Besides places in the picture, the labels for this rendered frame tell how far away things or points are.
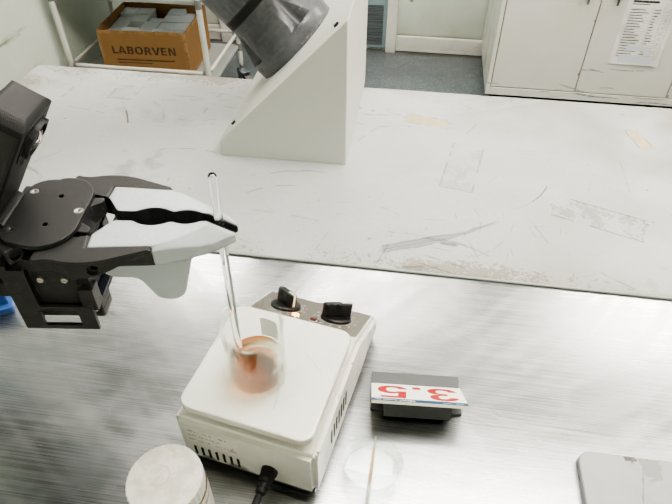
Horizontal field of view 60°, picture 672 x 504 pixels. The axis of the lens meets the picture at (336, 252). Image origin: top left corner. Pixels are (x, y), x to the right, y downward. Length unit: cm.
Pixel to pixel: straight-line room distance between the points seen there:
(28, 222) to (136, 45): 239
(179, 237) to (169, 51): 238
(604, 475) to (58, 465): 50
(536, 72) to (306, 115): 220
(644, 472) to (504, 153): 53
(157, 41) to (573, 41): 182
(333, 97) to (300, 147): 10
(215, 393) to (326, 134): 48
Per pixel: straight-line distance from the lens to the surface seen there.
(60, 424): 65
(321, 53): 83
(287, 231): 79
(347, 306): 60
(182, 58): 274
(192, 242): 39
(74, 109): 115
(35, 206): 44
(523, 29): 290
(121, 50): 283
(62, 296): 44
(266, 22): 94
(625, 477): 61
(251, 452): 53
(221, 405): 51
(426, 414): 59
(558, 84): 304
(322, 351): 53
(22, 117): 39
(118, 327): 71
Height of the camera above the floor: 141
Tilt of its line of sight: 43 degrees down
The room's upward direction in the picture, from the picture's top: straight up
